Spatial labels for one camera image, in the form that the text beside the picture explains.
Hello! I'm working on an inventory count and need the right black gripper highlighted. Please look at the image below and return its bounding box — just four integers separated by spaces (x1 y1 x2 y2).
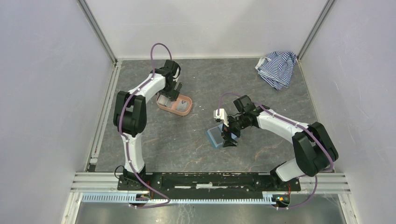
221 113 248 147

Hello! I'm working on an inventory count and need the teal card holder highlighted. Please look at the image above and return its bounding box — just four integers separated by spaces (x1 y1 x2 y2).
205 123 224 149

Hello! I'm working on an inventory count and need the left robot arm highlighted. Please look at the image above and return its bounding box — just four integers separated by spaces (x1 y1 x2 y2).
113 60 182 190

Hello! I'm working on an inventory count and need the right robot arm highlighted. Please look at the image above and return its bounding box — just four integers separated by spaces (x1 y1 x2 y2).
213 95 339 190

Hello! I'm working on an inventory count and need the stack of credit cards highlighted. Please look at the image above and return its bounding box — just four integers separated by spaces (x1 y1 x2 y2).
157 95 174 108

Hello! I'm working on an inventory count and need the white VIP card in tray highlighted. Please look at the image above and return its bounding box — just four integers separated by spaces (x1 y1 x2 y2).
176 100 190 112

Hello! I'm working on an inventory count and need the pink oval tray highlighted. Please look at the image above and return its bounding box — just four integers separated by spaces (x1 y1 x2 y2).
156 95 192 116

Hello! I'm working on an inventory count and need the blue striped cloth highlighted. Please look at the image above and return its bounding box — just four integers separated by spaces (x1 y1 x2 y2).
255 51 298 91

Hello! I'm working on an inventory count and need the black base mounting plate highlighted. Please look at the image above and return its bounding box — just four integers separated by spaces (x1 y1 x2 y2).
117 172 301 200

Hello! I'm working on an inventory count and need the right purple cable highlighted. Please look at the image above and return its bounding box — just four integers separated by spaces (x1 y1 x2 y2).
217 91 335 210

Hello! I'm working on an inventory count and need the purple cable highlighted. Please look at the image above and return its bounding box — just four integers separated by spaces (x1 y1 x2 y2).
217 91 335 210
118 42 173 209

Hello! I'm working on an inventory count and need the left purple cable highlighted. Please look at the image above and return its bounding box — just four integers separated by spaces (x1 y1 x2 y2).
118 42 173 209

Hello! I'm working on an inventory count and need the aluminium frame rail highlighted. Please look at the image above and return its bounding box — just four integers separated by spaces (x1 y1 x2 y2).
62 172 358 224

